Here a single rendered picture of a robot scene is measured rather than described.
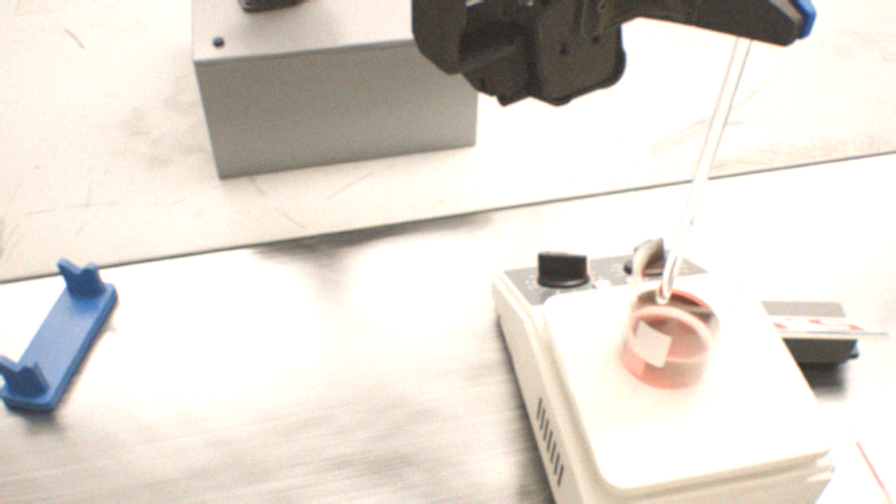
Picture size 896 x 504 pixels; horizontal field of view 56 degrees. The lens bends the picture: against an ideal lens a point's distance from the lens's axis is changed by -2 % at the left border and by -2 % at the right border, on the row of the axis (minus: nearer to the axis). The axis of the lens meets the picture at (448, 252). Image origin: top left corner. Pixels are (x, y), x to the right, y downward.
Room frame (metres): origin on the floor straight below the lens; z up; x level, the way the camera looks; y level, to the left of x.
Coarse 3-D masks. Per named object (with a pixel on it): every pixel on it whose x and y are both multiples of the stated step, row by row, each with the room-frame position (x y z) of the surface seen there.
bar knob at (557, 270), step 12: (540, 252) 0.37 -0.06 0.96; (552, 252) 0.37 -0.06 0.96; (564, 252) 0.37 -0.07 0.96; (576, 252) 0.37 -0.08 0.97; (540, 264) 0.37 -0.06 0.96; (552, 264) 0.36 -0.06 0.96; (564, 264) 0.36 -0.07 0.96; (576, 264) 0.36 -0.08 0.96; (588, 264) 0.36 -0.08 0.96; (540, 276) 0.36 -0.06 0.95; (552, 276) 0.36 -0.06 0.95; (564, 276) 0.36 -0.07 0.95; (576, 276) 0.35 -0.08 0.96; (588, 276) 0.36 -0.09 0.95; (552, 288) 0.35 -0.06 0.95; (564, 288) 0.35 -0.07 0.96
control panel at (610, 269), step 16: (624, 256) 0.40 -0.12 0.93; (512, 272) 0.38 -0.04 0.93; (528, 272) 0.38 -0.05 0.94; (592, 272) 0.37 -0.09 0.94; (608, 272) 0.37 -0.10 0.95; (624, 272) 0.37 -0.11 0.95; (528, 288) 0.35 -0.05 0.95; (544, 288) 0.35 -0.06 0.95; (576, 288) 0.34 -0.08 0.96; (592, 288) 0.34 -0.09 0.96
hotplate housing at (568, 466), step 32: (512, 288) 0.35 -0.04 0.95; (512, 320) 0.33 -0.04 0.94; (512, 352) 0.32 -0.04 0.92; (544, 352) 0.29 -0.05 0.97; (544, 384) 0.27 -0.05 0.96; (544, 416) 0.26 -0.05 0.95; (544, 448) 0.25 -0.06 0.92; (576, 448) 0.23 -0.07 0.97; (576, 480) 0.21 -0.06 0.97; (736, 480) 0.21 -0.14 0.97; (768, 480) 0.21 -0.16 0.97; (800, 480) 0.21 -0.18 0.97
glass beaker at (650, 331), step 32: (672, 224) 0.30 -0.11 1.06; (704, 224) 0.30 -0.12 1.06; (640, 256) 0.27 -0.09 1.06; (704, 256) 0.29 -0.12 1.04; (736, 256) 0.28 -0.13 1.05; (640, 288) 0.26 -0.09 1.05; (672, 288) 0.25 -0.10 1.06; (704, 288) 0.29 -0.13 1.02; (736, 288) 0.27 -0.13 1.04; (640, 320) 0.26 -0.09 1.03; (672, 320) 0.25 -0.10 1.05; (704, 320) 0.25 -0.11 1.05; (640, 352) 0.25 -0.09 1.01; (672, 352) 0.25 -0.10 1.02; (704, 352) 0.25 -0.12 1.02; (640, 384) 0.25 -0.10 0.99; (672, 384) 0.24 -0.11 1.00
